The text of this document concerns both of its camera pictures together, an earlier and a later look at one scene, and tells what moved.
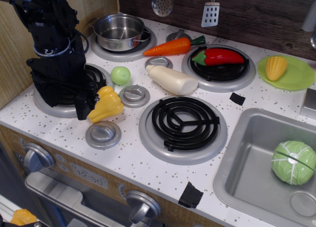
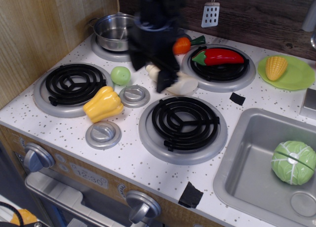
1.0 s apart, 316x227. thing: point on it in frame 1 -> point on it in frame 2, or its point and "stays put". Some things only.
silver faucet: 309,22 stays put
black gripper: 60,77 -> 157,48
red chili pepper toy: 218,56 stays put
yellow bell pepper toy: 109,103 stays put
